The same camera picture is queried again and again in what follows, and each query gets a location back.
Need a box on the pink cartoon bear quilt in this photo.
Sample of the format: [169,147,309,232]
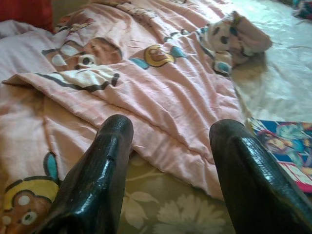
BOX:
[0,0,252,234]

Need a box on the multicoloured crumpled cloth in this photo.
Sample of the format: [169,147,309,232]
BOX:
[292,0,312,20]

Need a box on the white polka dot cloth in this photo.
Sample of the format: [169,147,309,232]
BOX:
[194,10,273,77]

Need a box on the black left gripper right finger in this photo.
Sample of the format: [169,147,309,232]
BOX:
[209,118,312,234]

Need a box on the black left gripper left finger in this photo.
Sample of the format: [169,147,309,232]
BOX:
[34,114,135,234]

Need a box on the red blanket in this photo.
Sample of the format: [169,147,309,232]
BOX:
[0,0,56,34]

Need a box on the cream floral bed sheet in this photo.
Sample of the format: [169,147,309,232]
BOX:
[117,0,312,234]

